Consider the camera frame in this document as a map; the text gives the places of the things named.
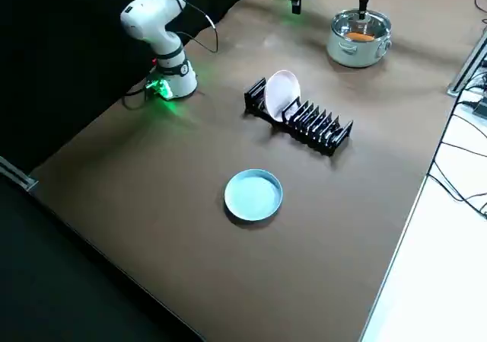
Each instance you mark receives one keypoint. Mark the glass pot lid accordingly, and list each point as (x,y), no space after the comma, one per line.
(376,24)

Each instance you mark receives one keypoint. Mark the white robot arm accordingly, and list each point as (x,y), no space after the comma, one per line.
(160,33)

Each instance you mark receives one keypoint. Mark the steel cooking pot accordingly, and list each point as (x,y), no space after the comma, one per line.
(354,54)

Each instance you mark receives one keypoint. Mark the white plate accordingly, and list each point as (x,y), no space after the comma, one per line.
(279,94)

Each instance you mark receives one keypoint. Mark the light blue plate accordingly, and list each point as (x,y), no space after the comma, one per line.
(253,195)

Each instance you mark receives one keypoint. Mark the black dish rack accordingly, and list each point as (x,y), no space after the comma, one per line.
(323,132)

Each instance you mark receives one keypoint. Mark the aluminium frame rail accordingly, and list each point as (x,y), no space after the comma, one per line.
(470,64)
(17,174)

